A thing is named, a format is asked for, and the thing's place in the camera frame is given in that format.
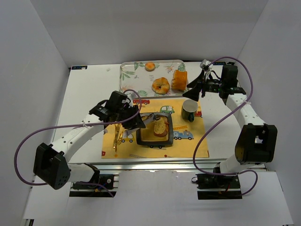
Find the herb toast slice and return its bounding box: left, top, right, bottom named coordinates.
left=153, top=116, right=169, bottom=137

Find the orange bread loaf chunk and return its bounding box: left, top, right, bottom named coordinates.
left=171, top=70, right=187, bottom=92

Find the glazed bagel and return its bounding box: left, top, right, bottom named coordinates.
left=151, top=77, right=170, bottom=95

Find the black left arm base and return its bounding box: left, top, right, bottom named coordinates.
left=69, top=174, right=119, bottom=198

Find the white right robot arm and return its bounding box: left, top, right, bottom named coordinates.
left=183, top=60, right=277, bottom=176

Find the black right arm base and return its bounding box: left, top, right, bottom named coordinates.
left=191, top=174, right=242, bottom=200

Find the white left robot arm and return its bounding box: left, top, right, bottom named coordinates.
left=33, top=91, right=160, bottom=190

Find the green mug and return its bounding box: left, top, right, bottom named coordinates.
left=181, top=99, right=198, bottom=122

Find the gold fork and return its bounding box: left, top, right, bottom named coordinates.
left=113, top=124, right=120, bottom=152

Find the gold spoon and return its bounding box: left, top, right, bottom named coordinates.
left=117, top=123, right=124, bottom=147

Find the black square amber plate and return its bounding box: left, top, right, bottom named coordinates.
left=136, top=112, right=174, bottom=148

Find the yellow car print placemat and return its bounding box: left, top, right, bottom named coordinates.
left=102, top=98, right=205, bottom=159

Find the floral serving tray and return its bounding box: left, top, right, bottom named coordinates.
left=119, top=60, right=186, bottom=98

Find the small round bun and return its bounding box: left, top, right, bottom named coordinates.
left=144, top=62, right=156, bottom=71

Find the blue table label left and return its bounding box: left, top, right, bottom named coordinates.
left=71, top=65, right=87, bottom=70

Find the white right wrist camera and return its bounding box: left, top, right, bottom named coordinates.
left=200, top=59, right=212, bottom=72

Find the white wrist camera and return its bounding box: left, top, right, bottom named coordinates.
left=200, top=59, right=212, bottom=72
left=125, top=91, right=136, bottom=101

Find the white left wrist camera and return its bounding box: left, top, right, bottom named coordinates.
left=125, top=91, right=136, bottom=101

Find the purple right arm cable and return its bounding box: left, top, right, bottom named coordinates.
left=192, top=56, right=258, bottom=196

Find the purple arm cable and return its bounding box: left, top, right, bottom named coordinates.
left=14, top=89, right=143, bottom=186
left=192, top=56, right=258, bottom=196

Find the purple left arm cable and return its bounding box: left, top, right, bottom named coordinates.
left=14, top=89, right=143, bottom=186

